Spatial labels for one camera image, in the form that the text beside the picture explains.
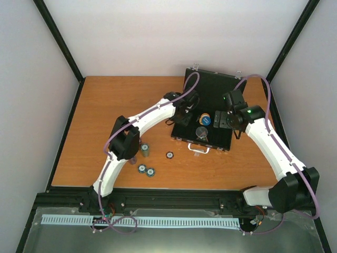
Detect blue round blind button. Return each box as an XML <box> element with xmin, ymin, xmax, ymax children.
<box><xmin>201</xmin><ymin>116</ymin><xmax>211</xmax><ymax>125</ymax></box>

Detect clear round dealer button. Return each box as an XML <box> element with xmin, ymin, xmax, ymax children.
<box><xmin>195</xmin><ymin>126</ymin><xmax>208</xmax><ymax>137</ymax></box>

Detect triangular all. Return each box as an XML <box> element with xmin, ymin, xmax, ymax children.
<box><xmin>197</xmin><ymin>135</ymin><xmax>208</xmax><ymax>142</ymax></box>

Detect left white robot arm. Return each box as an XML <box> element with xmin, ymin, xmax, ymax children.
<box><xmin>91</xmin><ymin>91</ymin><xmax>200</xmax><ymax>212</ymax></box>

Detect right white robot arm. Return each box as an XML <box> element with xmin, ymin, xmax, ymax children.
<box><xmin>223</xmin><ymin>90</ymin><xmax>320</xmax><ymax>219</ymax></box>

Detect black poker set case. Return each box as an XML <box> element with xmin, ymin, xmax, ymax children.
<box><xmin>171</xmin><ymin>68</ymin><xmax>241</xmax><ymax>151</ymax></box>

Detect green tall chip stack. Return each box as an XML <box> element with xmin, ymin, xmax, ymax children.
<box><xmin>140</xmin><ymin>143</ymin><xmax>150</xmax><ymax>157</ymax></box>

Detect blue short stack right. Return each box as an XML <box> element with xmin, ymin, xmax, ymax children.
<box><xmin>146</xmin><ymin>168</ymin><xmax>155</xmax><ymax>177</ymax></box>

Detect blue short stack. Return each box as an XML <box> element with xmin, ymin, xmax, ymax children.
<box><xmin>137</xmin><ymin>164</ymin><xmax>147</xmax><ymax>173</ymax></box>
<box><xmin>146</xmin><ymin>168</ymin><xmax>155</xmax><ymax>177</ymax></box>

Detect blue short stack left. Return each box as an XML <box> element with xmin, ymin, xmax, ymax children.
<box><xmin>137</xmin><ymin>164</ymin><xmax>147</xmax><ymax>173</ymax></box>

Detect purple chip stack lower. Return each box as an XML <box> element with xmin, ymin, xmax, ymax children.
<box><xmin>129</xmin><ymin>157</ymin><xmax>137</xmax><ymax>165</ymax></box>

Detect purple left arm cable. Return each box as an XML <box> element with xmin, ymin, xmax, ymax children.
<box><xmin>92</xmin><ymin>71</ymin><xmax>200</xmax><ymax>235</ymax></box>

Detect right black frame post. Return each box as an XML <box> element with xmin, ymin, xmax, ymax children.
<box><xmin>266</xmin><ymin>0</ymin><xmax>320</xmax><ymax>83</ymax></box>

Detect black frame post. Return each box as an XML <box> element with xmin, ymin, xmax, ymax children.
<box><xmin>33</xmin><ymin>0</ymin><xmax>84</xmax><ymax>83</ymax></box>
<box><xmin>266</xmin><ymin>0</ymin><xmax>320</xmax><ymax>83</ymax></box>

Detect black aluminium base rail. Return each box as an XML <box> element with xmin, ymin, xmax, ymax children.
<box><xmin>34</xmin><ymin>187</ymin><xmax>261</xmax><ymax>217</ymax></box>

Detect light blue cable duct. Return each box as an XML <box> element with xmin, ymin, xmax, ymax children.
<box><xmin>41</xmin><ymin>214</ymin><xmax>240</xmax><ymax>230</ymax></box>

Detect left black frame post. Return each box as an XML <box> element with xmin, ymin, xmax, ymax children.
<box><xmin>33</xmin><ymin>0</ymin><xmax>84</xmax><ymax>83</ymax></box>

